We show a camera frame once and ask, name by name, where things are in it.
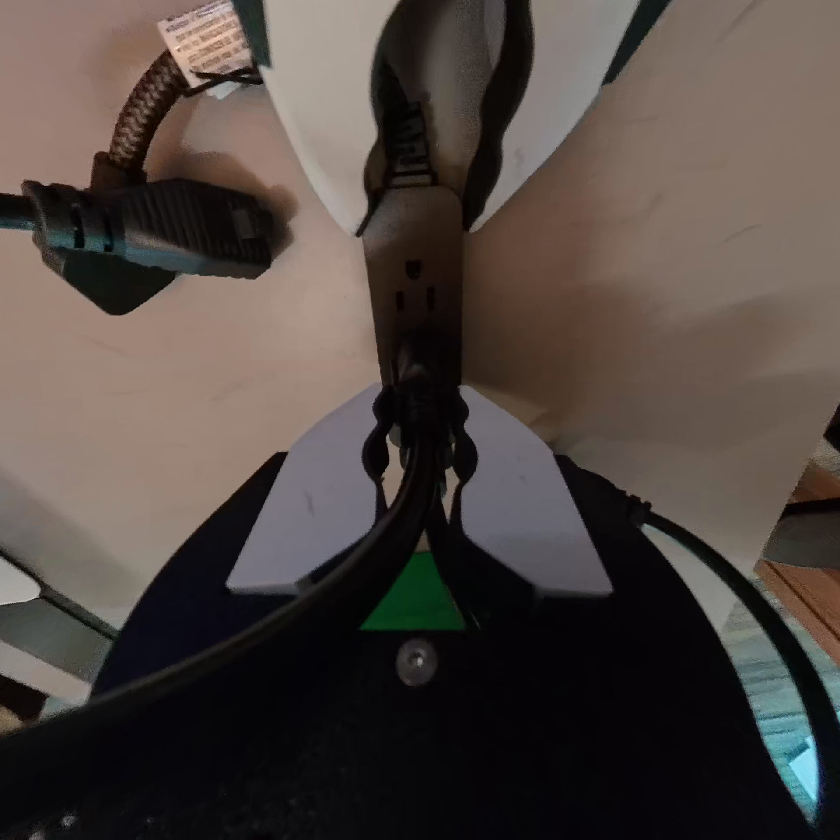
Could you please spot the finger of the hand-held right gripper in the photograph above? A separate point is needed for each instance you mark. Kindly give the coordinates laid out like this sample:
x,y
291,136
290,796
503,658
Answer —
x,y
315,79
564,65

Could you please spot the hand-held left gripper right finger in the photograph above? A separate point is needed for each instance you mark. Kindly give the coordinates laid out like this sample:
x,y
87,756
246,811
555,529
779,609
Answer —
x,y
531,525

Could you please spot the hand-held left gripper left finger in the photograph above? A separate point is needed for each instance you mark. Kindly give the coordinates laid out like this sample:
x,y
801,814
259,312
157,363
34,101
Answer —
x,y
295,518

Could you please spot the green plastic bin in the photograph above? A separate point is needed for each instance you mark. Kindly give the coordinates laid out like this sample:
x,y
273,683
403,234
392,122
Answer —
x,y
413,604

